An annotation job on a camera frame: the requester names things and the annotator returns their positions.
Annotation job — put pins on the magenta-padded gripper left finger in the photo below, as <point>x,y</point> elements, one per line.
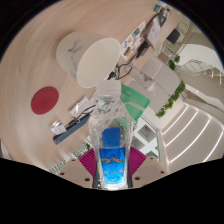
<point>76,171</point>

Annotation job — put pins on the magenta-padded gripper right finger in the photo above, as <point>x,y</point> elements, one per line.
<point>148,170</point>

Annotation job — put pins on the clear water bottle blue label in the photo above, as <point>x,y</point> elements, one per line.
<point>111,133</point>

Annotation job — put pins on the dark blue keyboard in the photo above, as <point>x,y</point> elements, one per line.
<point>71,129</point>

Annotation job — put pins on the white paper packet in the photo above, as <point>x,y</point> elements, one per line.
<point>57,127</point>

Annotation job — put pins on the ceiling light strips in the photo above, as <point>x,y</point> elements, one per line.
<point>186,133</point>

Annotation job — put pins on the white printed card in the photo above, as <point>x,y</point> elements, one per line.
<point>79,105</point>

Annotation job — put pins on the green tote bag cat print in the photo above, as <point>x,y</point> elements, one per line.
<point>136,101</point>

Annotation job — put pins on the flat round red coaster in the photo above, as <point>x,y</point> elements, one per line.
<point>45,100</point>

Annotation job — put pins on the white ceramic mug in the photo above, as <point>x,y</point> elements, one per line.
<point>96,61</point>

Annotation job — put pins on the colourful sticker sheet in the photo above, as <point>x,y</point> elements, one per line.
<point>132,40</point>

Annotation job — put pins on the black office chair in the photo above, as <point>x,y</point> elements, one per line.
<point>172,36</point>

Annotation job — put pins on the dark notebook with white paper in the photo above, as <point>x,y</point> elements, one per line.
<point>154,31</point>

